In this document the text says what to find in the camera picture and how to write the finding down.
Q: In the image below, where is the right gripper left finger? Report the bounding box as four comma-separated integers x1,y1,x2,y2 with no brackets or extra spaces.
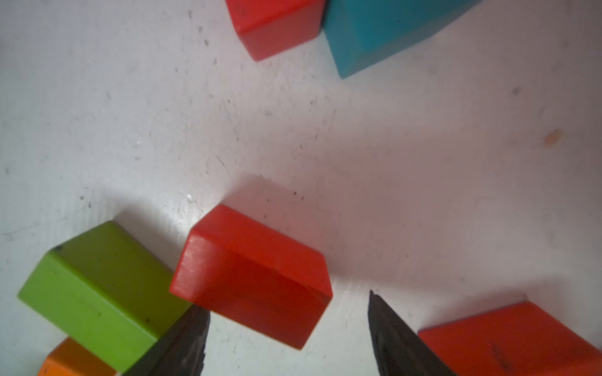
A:
123,305,210,376

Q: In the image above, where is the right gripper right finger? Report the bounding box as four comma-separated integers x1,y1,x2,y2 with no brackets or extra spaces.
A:
368,291,456,376

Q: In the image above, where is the red block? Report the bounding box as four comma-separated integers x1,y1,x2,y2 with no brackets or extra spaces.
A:
419,302,601,375
226,0,325,61
169,205,333,349

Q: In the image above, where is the teal triangle block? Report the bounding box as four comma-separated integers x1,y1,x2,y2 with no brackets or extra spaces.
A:
322,0,478,78

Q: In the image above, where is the green block right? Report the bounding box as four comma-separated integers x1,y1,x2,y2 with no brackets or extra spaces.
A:
18,221,190,373

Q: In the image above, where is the orange block right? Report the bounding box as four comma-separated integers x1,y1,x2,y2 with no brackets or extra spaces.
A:
38,338,117,376

